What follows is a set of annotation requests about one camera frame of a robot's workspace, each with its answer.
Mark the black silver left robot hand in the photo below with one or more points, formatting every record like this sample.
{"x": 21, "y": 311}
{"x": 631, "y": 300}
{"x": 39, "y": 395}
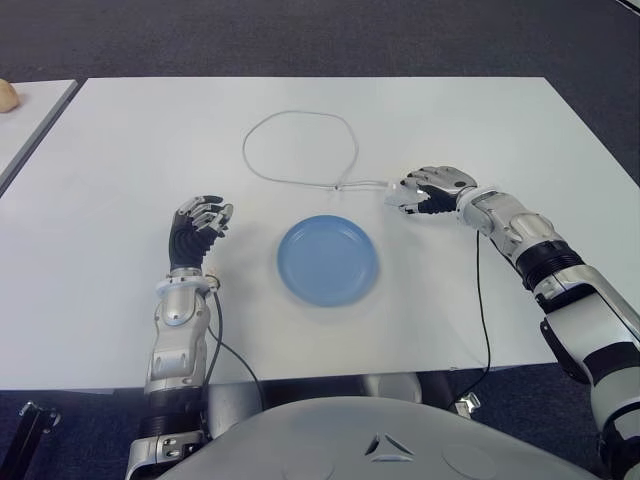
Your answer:
{"x": 187, "y": 245}

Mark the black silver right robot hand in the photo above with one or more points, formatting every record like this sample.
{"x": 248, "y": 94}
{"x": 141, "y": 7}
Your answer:
{"x": 447, "y": 180}

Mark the white charger adapter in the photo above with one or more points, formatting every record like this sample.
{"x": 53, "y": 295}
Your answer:
{"x": 407, "y": 191}

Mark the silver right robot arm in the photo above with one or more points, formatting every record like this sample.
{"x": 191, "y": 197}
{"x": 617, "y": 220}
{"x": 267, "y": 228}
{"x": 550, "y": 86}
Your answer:
{"x": 575, "y": 300}

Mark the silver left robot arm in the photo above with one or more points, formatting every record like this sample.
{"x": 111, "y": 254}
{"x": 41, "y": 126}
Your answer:
{"x": 177, "y": 340}

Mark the blue round plate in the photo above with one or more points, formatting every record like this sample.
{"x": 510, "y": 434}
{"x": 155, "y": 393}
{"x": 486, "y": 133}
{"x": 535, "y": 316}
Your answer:
{"x": 327, "y": 260}

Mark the beige rounded object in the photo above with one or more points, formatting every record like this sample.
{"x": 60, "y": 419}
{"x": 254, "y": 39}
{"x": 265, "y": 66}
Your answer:
{"x": 7, "y": 95}

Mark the black metal stand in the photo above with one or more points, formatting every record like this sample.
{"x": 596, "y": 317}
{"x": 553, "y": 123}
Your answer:
{"x": 30, "y": 425}

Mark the grey robot torso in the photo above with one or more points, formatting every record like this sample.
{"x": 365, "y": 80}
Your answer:
{"x": 375, "y": 440}

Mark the silver metal bracket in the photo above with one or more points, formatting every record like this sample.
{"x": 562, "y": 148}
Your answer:
{"x": 467, "y": 402}

